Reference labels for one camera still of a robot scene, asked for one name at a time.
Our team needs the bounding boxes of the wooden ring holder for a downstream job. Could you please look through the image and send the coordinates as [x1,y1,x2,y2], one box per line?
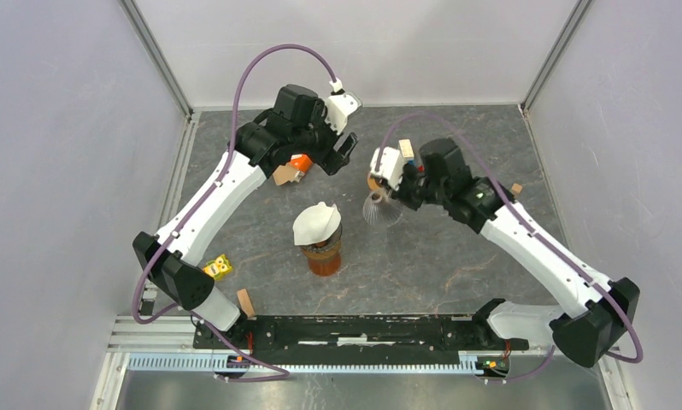
[367,173,384,192]

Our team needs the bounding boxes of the wooden rectangular block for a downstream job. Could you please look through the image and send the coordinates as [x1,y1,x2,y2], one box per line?
[237,289,256,319]

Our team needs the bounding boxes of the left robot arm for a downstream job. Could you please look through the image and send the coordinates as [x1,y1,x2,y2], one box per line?
[132,85,362,349]

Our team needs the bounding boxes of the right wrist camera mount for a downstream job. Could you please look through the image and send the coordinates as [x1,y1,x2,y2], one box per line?
[369,147,406,190]

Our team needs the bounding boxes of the white paper coffee filter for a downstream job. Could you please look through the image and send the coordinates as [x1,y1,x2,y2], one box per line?
[292,202,341,246]

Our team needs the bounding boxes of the clear glass dripper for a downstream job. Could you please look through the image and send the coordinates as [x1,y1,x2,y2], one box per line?
[362,190,403,226]

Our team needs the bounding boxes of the dark glass dripper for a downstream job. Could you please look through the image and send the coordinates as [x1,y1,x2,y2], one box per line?
[300,225,343,254]

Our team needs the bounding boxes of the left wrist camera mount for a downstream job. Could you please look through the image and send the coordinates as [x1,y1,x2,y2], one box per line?
[324,79,363,135]

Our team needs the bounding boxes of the white slotted cable duct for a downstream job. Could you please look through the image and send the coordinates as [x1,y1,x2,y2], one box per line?
[126,353,509,376]

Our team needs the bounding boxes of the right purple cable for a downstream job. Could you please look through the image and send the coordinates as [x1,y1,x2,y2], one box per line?
[373,111,645,386]

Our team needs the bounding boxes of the brown paper coffee filters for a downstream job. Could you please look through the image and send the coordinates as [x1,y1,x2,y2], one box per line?
[272,164,305,186]

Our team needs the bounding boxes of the coffee filter box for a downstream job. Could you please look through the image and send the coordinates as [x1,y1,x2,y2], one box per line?
[288,154,314,173]

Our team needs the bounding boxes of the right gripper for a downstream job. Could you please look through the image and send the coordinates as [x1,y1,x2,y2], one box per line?
[383,161,449,212]

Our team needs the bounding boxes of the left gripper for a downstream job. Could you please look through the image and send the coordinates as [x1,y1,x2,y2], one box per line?
[291,100,359,176]

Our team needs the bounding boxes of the yellow toy figure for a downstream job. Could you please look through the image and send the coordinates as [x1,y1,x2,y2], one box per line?
[203,255,233,281]

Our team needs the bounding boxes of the amber glass carafe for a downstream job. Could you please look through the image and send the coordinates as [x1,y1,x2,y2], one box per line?
[302,249,341,277]

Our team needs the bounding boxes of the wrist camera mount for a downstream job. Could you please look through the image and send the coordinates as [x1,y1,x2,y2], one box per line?
[324,79,363,135]
[369,147,406,190]

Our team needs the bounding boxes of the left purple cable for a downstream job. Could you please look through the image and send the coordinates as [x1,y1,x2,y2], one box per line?
[132,44,342,384]

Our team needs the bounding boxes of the purple cable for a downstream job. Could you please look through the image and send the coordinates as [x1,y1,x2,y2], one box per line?
[373,111,645,386]
[132,44,342,384]

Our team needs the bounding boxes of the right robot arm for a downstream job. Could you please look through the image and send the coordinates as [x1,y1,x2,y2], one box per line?
[369,138,641,367]

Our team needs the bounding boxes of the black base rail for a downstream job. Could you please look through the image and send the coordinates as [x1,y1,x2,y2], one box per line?
[223,307,530,366]

